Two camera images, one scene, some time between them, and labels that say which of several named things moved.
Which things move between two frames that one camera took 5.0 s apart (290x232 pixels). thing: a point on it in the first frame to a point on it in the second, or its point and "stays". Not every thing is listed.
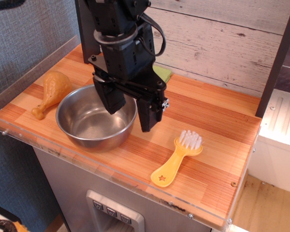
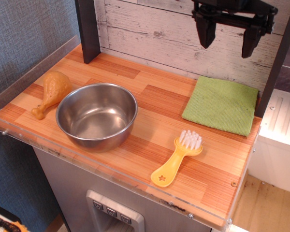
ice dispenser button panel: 108,214 stays
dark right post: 274,77 stays
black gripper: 128,68 to 242,12
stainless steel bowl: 85,121 stays
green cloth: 165,74 to 223,104
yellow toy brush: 189,144 stays
